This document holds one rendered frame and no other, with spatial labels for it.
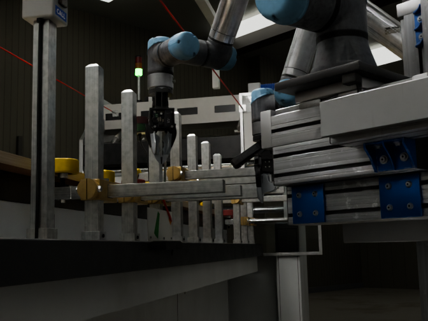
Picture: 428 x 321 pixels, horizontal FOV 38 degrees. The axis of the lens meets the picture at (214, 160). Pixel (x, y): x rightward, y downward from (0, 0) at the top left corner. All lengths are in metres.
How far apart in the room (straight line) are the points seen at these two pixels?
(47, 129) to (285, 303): 3.13
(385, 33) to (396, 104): 0.89
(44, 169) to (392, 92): 0.68
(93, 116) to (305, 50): 0.68
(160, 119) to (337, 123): 0.70
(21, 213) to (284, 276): 2.81
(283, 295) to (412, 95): 3.21
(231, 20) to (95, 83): 0.44
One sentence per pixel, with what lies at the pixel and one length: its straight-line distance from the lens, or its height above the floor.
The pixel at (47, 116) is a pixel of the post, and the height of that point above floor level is 0.95.
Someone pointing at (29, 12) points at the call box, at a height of 1.16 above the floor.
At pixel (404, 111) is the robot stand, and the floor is 0.90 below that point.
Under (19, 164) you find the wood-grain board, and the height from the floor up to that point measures 0.88.
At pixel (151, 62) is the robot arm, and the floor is 1.21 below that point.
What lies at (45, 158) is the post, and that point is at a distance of 1.27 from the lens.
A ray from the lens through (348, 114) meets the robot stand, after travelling 1.17.
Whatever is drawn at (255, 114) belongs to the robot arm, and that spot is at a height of 1.09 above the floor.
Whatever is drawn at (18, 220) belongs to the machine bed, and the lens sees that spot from 1.61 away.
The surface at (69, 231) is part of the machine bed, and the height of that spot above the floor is 0.73.
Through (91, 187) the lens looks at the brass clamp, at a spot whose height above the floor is 0.82.
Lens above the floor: 0.67
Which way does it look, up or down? 8 degrees up
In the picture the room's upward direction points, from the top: 1 degrees counter-clockwise
